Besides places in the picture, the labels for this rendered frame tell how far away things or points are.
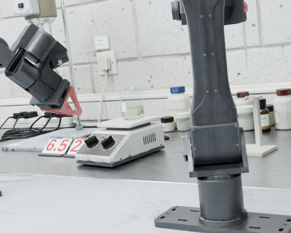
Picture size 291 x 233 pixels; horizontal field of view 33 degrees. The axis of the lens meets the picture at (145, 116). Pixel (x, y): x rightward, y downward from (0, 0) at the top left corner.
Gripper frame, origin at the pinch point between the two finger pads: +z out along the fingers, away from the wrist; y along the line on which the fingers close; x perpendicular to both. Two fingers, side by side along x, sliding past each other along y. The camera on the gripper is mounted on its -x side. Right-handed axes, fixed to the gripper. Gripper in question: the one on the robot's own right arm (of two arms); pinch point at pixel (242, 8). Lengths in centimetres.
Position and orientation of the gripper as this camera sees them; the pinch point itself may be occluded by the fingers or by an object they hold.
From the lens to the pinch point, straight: 113.9
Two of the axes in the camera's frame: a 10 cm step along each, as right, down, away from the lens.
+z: 6.4, -1.8, 7.5
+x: 1.1, 9.8, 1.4
